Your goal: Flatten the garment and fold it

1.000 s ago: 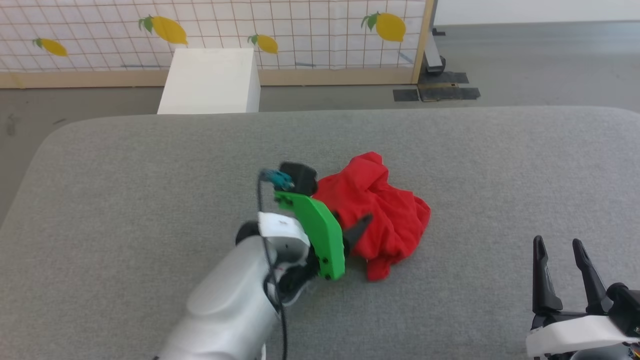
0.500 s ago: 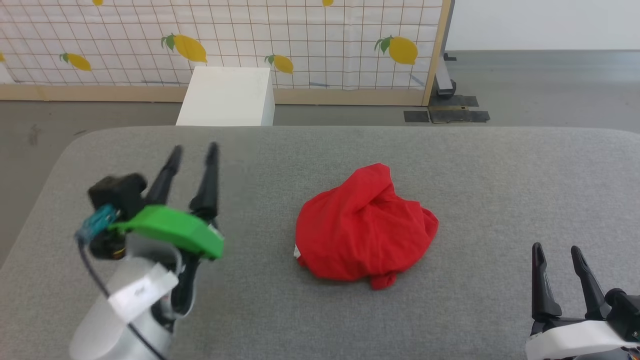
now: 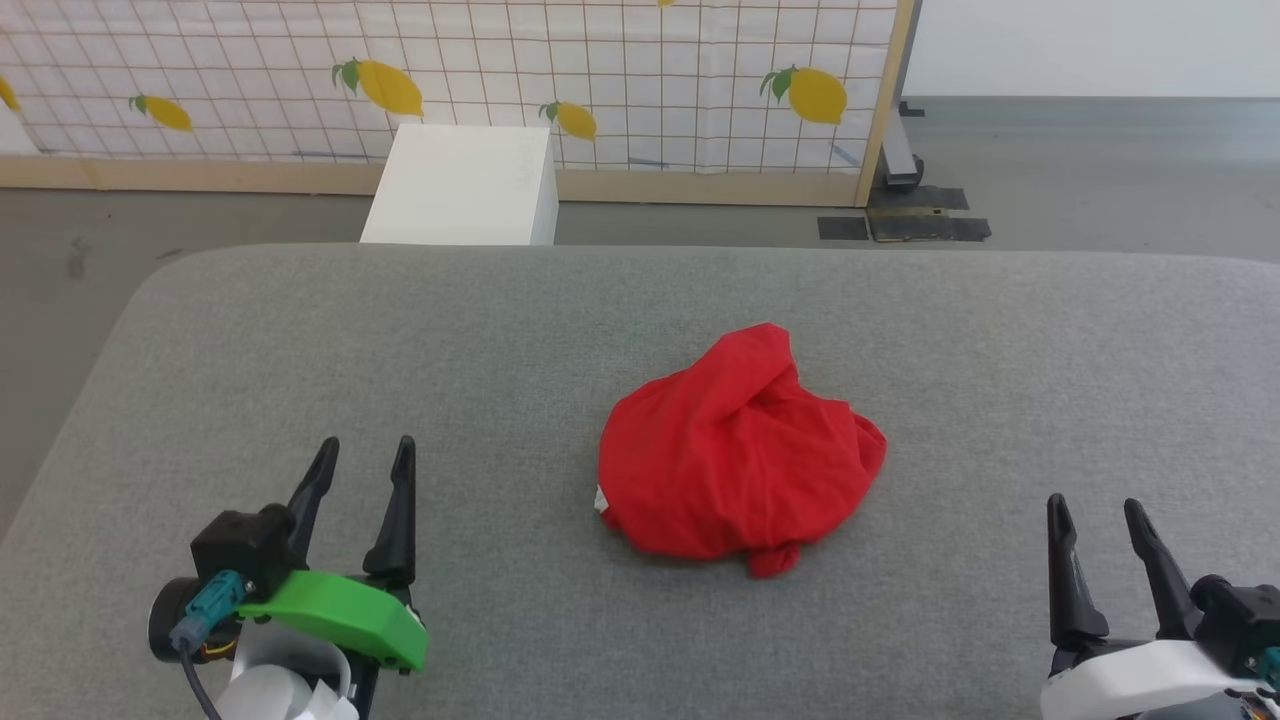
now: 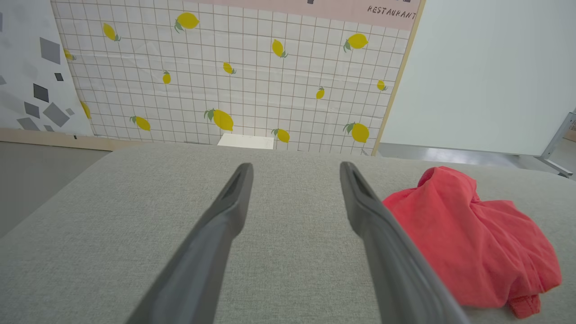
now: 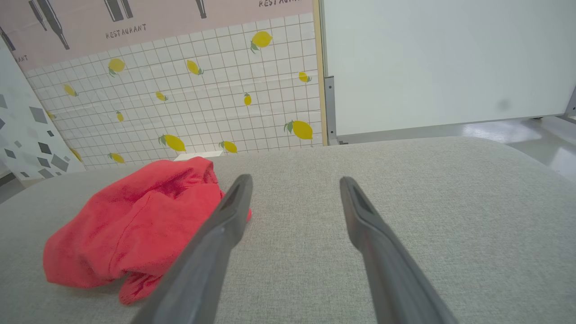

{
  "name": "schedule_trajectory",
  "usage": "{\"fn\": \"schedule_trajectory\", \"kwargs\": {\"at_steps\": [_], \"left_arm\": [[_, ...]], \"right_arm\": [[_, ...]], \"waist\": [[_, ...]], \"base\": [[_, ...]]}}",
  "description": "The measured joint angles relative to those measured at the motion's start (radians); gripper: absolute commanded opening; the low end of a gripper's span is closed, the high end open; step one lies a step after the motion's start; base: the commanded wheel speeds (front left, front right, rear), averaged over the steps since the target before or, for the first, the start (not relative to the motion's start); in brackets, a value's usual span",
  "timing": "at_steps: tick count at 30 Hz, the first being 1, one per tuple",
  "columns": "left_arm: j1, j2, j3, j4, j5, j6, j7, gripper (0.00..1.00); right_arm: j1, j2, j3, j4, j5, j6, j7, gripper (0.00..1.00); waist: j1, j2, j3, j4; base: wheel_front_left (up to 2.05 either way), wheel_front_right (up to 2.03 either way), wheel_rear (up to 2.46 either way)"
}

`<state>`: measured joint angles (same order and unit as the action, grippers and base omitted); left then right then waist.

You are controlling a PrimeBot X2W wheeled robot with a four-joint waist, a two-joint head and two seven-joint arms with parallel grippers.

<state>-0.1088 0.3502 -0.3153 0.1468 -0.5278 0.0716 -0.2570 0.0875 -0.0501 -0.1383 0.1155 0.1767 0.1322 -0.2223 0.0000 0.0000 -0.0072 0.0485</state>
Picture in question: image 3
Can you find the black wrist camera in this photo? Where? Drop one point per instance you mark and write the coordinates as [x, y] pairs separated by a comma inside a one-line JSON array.
[[1240, 620], [245, 545]]

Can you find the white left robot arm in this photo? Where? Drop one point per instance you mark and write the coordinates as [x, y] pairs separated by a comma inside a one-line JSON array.
[[275, 685]]

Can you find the small black floor patch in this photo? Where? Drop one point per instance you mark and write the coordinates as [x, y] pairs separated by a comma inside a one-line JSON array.
[[842, 228]]

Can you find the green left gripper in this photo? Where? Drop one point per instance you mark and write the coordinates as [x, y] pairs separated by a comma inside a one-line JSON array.
[[345, 612]]

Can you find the white rectangular box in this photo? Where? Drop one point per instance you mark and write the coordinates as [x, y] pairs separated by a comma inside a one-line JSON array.
[[465, 185]]

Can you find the lemon print partition screen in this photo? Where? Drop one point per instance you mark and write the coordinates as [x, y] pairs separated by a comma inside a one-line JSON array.
[[250, 60]]

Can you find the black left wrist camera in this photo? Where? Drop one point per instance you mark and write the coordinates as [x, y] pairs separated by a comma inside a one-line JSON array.
[[245, 545]]

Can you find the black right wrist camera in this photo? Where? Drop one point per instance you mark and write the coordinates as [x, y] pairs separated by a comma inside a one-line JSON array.
[[1240, 620]]

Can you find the grey metal stand leg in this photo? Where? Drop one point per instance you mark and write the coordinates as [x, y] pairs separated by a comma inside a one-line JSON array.
[[900, 150]]

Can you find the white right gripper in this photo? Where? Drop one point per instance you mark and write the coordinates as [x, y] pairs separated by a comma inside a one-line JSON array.
[[1140, 678]]

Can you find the red and white garment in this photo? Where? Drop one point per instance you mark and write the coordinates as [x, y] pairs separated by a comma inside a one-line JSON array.
[[730, 450]]

